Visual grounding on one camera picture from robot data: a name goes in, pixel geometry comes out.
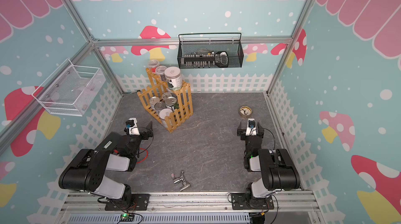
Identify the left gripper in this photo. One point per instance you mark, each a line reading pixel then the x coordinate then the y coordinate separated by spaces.
pixel 150 131

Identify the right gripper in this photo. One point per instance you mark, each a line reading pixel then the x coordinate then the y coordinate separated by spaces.
pixel 261 136

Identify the wooden two-tier shelf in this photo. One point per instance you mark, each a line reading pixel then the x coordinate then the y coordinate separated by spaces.
pixel 183 108

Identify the large white-lid seed jar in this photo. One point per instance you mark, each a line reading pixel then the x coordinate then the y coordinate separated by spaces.
pixel 173 78

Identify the clear tub orange contents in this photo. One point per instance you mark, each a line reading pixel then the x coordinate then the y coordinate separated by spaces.
pixel 160 71

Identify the clear tub red contents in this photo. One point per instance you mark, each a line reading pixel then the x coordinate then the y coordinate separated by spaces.
pixel 153 64

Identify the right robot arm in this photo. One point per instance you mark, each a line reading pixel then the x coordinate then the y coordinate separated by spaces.
pixel 278 172

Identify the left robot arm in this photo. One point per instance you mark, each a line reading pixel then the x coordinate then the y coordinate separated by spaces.
pixel 120 153

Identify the cauliflower label plastic jar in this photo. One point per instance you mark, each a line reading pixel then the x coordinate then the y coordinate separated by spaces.
pixel 163 114

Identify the round tin on floor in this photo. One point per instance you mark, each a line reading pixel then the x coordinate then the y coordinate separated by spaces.
pixel 245 112

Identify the green label tin can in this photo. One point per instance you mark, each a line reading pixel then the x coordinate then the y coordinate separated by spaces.
pixel 153 101

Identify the purple label tin can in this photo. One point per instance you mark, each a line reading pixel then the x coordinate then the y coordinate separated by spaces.
pixel 171 103

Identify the rear tin can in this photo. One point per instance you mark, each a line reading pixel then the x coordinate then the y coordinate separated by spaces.
pixel 166 95

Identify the chrome faucet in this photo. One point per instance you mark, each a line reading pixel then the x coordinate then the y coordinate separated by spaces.
pixel 181 179

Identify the black items in basket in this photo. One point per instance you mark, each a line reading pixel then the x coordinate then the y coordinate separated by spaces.
pixel 209 60

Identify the green circuit board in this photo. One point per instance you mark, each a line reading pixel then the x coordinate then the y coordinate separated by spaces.
pixel 127 218

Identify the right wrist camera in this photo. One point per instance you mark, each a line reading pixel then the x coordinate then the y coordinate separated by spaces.
pixel 251 129

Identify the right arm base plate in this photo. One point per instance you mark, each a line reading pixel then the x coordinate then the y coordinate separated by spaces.
pixel 242 201

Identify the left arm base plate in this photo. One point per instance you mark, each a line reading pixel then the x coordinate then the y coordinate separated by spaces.
pixel 131 202

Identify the white wire wall basket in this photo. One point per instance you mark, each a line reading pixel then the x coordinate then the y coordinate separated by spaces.
pixel 70 89

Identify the black wire wall basket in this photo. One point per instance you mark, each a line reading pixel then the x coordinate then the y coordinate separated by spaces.
pixel 212 42

